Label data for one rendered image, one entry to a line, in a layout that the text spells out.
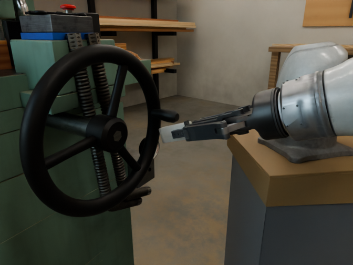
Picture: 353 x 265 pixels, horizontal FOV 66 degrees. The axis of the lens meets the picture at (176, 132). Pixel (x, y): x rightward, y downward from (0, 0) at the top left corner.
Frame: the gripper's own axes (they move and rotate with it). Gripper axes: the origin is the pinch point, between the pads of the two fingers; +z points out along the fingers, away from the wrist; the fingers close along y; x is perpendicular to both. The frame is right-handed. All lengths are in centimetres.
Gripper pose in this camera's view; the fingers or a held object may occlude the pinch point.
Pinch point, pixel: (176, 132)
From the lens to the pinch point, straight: 51.7
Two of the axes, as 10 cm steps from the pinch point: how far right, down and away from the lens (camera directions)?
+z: -7.9, 1.5, 6.0
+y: -5.5, 2.8, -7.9
